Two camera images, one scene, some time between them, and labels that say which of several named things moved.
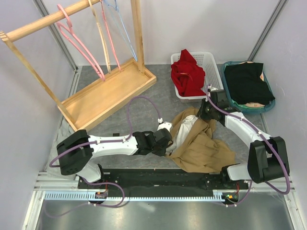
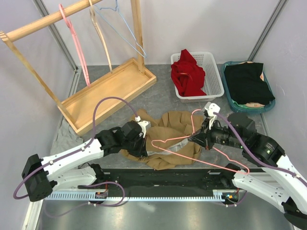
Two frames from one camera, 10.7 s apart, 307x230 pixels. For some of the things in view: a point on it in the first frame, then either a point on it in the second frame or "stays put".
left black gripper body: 159,151 to 135,147
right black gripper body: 206,111 to 217,134
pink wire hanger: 110,34 to 195,158
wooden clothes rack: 100,98 stays put
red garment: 186,76 stays put
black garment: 246,85 stays put
